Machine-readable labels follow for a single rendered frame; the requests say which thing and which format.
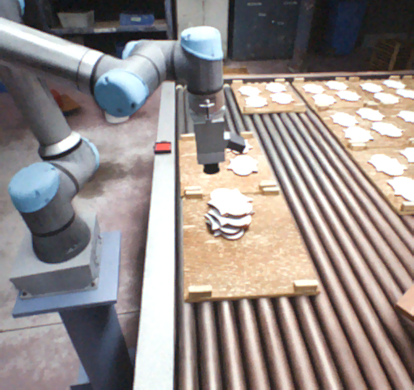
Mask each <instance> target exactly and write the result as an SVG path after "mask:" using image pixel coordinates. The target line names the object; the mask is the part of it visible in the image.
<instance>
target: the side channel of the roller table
mask: <svg viewBox="0 0 414 390"><path fill-rule="evenodd" d="M391 76H399V79H401V80H402V79H403V77H405V76H412V77H413V79H414V71H379V72H346V73H312V74H277V75H244V76H223V84H224V83H227V84H229V86H231V84H232V83H233V80H243V84H247V83H275V79H284V80H285V82H288V83H292V82H293V81H294V79H295V78H304V82H308V81H311V82H315V81H318V82H322V81H326V82H330V81H334V82H335V81H336V78H345V80H349V78H359V80H363V81H366V80H368V79H369V80H372V81H374V80H375V79H377V80H382V79H384V80H388V79H389V78H390V77H391ZM359 80H358V81H359ZM179 84H180V86H182V87H183V88H184V86H186V82H185V81H175V88H176V87H178V86H179Z"/></svg>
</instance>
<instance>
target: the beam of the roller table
mask: <svg viewBox="0 0 414 390"><path fill-rule="evenodd" d="M163 140H165V141H167V142H172V153H163V154H154V172H153V182H152V191H151V201H150V218H149V228H148V237H146V254H145V264H144V274H143V283H142V301H141V310H140V320H139V329H138V338H137V348H136V357H135V366H134V375H133V390H175V83H162V90H161V100H160V109H159V119H158V136H156V142H161V141H163Z"/></svg>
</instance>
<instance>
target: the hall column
mask: <svg viewBox="0 0 414 390"><path fill-rule="evenodd" d="M314 8H315V0H302V1H301V8H300V13H298V26H297V32H296V37H295V43H294V55H293V60H292V65H291V66H290V65H289V62H288V63H287V66H284V67H285V68H286V69H287V70H289V71H290V72H291V73H293V74H310V73H311V72H310V70H308V68H307V69H306V68H305V67H304V65H305V60H306V50H307V45H308V40H309V39H310V34H311V24H312V19H313V13H314Z"/></svg>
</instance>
